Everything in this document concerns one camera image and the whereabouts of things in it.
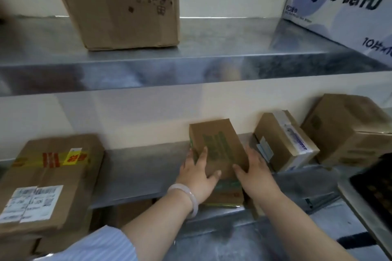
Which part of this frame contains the white jade bracelet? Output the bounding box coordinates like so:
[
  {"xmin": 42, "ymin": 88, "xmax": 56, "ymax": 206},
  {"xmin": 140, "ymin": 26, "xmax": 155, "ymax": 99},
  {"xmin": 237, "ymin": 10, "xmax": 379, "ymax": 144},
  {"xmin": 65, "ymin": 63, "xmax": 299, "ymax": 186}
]
[{"xmin": 167, "ymin": 183, "xmax": 199, "ymax": 219}]

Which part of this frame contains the person's right forearm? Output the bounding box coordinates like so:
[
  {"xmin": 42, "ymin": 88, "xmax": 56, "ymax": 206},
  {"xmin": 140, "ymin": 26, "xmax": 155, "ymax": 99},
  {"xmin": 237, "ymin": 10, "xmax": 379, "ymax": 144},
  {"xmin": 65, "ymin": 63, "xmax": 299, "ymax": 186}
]
[{"xmin": 254, "ymin": 192, "xmax": 359, "ymax": 261}]

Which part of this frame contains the person's left forearm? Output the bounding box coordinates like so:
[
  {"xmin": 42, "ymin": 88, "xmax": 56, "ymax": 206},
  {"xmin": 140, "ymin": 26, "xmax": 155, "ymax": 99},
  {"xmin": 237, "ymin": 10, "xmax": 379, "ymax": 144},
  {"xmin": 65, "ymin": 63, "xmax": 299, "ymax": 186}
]
[{"xmin": 121, "ymin": 192, "xmax": 194, "ymax": 261}]

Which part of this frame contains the person's right hand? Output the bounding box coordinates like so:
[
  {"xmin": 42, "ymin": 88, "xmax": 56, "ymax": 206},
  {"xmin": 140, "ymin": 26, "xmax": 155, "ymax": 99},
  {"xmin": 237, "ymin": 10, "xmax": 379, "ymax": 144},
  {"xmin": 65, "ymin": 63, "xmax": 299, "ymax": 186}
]
[{"xmin": 232, "ymin": 144, "xmax": 286, "ymax": 204}]

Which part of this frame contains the cardboard box green print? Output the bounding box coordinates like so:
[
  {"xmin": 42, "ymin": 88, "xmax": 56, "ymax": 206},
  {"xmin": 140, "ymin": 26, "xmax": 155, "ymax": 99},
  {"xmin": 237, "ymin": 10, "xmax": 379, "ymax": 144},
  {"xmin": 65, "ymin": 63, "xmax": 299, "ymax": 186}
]
[{"xmin": 189, "ymin": 118, "xmax": 249, "ymax": 181}]

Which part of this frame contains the light blue striped sleeve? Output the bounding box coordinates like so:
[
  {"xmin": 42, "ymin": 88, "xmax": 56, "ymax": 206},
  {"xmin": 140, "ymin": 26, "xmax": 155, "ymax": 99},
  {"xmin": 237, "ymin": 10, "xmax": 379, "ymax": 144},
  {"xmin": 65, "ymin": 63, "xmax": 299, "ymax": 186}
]
[{"xmin": 33, "ymin": 226, "xmax": 138, "ymax": 261}]

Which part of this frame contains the metal shelving rack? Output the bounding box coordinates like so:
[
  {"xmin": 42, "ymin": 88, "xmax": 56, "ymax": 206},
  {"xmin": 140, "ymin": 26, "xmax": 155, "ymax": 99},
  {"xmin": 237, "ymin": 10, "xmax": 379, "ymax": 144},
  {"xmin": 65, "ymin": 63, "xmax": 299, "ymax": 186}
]
[{"xmin": 0, "ymin": 16, "xmax": 392, "ymax": 261}]

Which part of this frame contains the row of brown cardboard boxes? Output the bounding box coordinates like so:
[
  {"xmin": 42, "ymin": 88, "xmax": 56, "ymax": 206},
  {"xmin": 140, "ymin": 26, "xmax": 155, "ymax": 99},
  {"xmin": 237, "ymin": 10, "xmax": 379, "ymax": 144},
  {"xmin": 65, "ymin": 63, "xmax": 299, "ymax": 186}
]
[{"xmin": 45, "ymin": 0, "xmax": 180, "ymax": 51}]

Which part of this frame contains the cardboard box blue tape note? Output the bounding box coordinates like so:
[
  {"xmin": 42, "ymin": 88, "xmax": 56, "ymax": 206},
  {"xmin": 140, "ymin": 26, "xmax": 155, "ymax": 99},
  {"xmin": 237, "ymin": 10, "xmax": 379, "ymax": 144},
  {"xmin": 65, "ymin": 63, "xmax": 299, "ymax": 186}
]
[{"xmin": 253, "ymin": 110, "xmax": 321, "ymax": 173}]

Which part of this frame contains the pile of brown cardboard boxes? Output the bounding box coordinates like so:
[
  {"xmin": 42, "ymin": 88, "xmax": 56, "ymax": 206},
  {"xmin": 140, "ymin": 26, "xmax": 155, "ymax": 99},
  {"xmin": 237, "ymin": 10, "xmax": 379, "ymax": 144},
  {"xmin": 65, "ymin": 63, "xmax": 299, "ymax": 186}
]
[{"xmin": 0, "ymin": 178, "xmax": 265, "ymax": 261}]

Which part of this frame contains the blue white box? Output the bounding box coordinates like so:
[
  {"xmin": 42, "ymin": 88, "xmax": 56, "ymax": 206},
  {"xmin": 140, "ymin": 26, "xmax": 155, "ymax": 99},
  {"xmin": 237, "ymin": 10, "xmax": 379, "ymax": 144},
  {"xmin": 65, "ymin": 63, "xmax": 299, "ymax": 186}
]
[{"xmin": 281, "ymin": 0, "xmax": 392, "ymax": 67}]

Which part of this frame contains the cardboard box black text print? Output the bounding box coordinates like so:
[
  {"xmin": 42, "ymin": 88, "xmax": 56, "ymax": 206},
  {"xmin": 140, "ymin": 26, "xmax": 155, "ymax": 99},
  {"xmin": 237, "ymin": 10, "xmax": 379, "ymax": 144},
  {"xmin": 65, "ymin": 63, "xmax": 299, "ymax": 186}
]
[{"xmin": 301, "ymin": 93, "xmax": 392, "ymax": 168}]

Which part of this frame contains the person's left hand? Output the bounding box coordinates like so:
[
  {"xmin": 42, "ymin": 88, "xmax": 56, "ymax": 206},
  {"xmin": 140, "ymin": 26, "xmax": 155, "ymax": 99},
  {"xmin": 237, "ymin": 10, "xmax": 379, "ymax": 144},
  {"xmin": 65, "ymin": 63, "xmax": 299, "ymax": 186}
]
[{"xmin": 177, "ymin": 146, "xmax": 222, "ymax": 206}]

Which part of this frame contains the box with yellow red tape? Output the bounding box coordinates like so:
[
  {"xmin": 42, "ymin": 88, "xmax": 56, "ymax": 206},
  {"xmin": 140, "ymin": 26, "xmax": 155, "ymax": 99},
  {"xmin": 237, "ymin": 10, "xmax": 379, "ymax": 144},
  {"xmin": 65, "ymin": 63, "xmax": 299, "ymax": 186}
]
[{"xmin": 0, "ymin": 134, "xmax": 105, "ymax": 239}]

